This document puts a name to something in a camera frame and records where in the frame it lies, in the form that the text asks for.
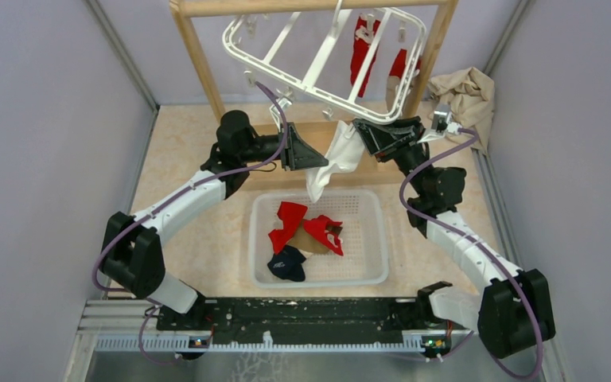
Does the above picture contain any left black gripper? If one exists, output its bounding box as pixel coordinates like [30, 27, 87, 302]
[239, 121, 328, 170]

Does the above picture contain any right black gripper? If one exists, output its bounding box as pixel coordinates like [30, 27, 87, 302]
[354, 112, 434, 197]

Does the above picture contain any white sock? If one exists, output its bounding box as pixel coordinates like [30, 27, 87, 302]
[305, 120, 365, 203]

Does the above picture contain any white plastic basket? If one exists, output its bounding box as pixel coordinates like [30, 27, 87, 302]
[248, 189, 389, 289]

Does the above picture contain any white clip drying hanger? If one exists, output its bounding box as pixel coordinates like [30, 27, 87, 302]
[222, 4, 428, 125]

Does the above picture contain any tan brown sock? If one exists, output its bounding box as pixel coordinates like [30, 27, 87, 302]
[288, 227, 330, 255]

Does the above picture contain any navy santa sock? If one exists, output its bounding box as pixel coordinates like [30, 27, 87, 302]
[267, 245, 306, 283]

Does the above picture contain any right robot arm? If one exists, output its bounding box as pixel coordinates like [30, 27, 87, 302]
[352, 117, 556, 359]

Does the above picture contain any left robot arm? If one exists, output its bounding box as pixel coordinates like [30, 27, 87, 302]
[94, 110, 329, 329]

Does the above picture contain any wooden hanger stand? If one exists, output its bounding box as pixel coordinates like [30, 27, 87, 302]
[169, 0, 458, 190]

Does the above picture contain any brown argyle sock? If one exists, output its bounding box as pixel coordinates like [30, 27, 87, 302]
[385, 75, 414, 116]

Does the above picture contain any beige crumpled cloth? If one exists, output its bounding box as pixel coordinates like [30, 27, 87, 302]
[427, 67, 496, 154]

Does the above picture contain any red santa sock left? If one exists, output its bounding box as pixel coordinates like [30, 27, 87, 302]
[350, 14, 381, 86]

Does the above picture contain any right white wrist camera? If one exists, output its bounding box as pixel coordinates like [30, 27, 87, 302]
[418, 103, 462, 143]

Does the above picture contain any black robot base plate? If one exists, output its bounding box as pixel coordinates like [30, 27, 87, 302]
[153, 298, 455, 357]

